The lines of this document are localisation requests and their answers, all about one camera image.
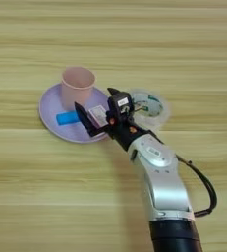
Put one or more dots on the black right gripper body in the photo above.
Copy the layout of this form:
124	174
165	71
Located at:
124	131

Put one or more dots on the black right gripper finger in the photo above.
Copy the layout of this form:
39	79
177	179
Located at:
87	119
113	91

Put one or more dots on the small white pink box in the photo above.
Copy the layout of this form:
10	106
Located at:
98	115

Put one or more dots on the blue rectangular eraser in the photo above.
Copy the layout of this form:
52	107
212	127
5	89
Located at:
66	118

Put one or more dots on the pink plastic cup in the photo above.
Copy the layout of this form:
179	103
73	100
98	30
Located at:
76	90

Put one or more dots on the clear plastic food packet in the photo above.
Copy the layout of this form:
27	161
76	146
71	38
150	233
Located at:
151	105

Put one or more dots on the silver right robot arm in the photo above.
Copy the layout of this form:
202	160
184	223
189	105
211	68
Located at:
164	183

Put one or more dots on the purple round plate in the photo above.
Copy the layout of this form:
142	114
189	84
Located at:
51	111

